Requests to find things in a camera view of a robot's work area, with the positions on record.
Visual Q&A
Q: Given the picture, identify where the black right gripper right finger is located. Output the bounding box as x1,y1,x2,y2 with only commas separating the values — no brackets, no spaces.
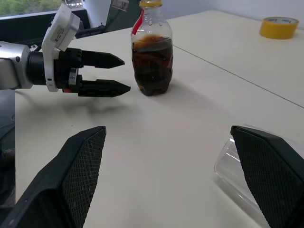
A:
230,125,304,228

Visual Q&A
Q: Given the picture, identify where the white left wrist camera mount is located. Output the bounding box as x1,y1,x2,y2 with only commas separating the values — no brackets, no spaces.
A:
41,3,81,93

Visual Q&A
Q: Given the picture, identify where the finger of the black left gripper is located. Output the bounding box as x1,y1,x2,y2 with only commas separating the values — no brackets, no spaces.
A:
81,49,125,70
77,75,132,98

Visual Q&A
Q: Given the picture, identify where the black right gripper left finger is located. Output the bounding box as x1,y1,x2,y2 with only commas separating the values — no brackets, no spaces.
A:
0,125,107,228

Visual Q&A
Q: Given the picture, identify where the dark green panel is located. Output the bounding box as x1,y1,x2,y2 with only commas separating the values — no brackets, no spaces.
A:
104,0,143,33

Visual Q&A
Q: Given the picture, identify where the clear wine glass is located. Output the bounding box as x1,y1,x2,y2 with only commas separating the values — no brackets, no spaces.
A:
213,137,270,220

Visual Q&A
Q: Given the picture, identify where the yellow tape roll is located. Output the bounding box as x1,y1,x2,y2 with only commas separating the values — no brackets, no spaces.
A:
258,16,301,40

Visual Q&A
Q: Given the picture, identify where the bottle of dark liquid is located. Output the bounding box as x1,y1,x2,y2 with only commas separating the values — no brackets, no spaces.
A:
129,0,174,97

